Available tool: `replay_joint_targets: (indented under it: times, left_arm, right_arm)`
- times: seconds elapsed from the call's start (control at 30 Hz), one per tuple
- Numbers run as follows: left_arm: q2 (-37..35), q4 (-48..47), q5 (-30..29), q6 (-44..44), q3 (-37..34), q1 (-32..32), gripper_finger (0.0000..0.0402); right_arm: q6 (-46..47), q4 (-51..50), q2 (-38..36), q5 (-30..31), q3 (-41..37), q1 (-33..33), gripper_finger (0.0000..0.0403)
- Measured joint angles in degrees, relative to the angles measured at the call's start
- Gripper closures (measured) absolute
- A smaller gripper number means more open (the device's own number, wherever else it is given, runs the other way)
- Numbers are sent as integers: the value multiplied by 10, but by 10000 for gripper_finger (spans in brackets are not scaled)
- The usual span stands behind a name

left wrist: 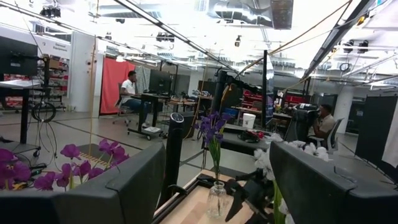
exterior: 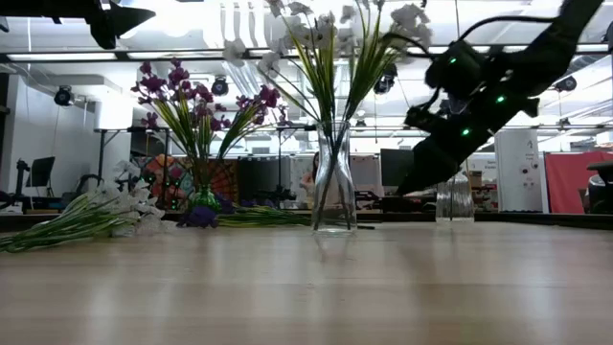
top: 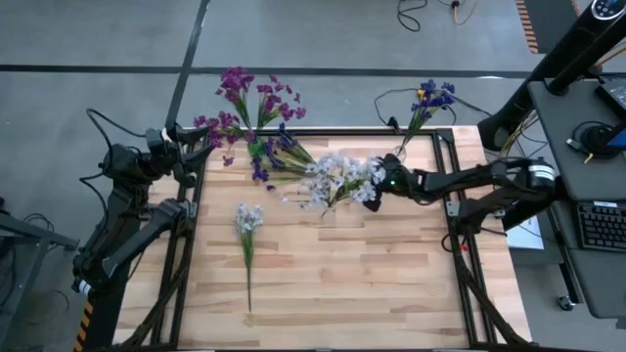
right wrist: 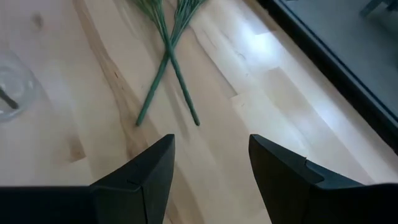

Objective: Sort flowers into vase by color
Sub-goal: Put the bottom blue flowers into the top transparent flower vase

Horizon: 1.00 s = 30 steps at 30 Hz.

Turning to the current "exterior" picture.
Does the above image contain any person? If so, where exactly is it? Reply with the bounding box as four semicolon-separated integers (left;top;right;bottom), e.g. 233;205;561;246
299;151;323;211

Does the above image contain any colourful patterned cloth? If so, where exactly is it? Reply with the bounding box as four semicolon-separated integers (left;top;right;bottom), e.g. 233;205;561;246
136;153;239;202

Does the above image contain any ribbed clear glass vase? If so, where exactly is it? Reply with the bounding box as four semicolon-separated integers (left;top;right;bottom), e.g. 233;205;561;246
435;172;475;222

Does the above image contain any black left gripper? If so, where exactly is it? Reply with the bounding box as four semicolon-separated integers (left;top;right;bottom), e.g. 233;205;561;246
84;4;157;50

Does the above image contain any black frame bar with lights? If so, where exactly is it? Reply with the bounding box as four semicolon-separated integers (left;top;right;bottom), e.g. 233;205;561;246
0;44;613;62

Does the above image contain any red partition panel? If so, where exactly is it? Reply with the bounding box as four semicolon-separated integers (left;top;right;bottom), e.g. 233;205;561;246
544;151;613;215

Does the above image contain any black office chair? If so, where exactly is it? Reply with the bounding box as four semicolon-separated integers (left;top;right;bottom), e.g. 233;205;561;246
587;161;613;216

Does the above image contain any black background desk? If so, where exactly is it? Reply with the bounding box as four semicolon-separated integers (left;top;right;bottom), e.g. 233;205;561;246
381;193;437;222

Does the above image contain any green glass vase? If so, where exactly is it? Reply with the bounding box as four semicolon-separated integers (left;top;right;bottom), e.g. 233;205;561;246
190;184;223;216

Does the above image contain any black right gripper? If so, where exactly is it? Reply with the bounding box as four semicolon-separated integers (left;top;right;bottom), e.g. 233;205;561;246
396;97;541;196

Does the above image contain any white cabinet appliance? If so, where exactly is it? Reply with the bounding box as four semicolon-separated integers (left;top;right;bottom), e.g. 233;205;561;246
494;128;544;213

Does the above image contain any clear glass carafe vase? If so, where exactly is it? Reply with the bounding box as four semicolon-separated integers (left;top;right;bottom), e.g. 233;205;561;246
310;119;358;236

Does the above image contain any black computer monitor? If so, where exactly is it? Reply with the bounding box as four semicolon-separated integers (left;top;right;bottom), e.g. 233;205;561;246
380;148;419;189

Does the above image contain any small dark monitor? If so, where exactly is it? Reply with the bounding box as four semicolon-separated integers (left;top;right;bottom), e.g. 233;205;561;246
26;156;57;188

